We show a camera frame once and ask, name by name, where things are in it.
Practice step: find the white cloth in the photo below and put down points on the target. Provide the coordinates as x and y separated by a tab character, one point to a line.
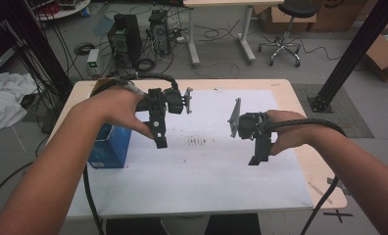
6	98

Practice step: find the round white table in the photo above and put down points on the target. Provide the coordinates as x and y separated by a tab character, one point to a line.
68	13

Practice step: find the white power strip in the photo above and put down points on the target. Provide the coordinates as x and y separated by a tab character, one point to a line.
180	39

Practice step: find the black aluminium post with base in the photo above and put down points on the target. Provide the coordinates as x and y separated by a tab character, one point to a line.
355	49

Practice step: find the person's dark legs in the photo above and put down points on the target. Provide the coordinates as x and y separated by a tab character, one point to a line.
234	225

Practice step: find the open cardboard box with items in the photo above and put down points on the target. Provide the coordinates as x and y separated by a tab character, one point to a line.
384	55

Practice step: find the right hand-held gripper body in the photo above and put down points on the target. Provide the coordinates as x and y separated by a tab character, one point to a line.
252	125

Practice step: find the person's right hand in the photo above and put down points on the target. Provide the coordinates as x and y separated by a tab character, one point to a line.
293	133

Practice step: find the white desk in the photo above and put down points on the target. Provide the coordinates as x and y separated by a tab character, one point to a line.
221	2

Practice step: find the person's left hand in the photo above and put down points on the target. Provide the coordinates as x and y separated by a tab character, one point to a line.
117	107

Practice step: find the black tape cross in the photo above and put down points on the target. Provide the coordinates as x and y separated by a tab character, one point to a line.
338	215

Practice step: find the white power supply box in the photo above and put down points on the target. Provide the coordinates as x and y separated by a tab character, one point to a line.
93	62

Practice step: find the black swivel stool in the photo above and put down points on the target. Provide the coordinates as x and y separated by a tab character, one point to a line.
298	8

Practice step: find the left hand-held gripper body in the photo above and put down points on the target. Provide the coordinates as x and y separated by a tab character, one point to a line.
174	101

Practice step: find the black tape pieces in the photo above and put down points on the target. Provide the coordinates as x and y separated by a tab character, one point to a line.
340	187

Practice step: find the grey computer tower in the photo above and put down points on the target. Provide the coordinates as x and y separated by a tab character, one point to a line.
159	31

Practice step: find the white board mat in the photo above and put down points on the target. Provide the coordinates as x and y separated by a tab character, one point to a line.
208	182

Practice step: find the black computer tower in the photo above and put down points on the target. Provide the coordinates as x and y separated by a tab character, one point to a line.
126	36

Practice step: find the large brown cardboard box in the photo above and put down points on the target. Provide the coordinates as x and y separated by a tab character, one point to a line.
339	16

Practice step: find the blue cardboard box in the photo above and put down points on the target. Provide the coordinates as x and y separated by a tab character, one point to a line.
113	150

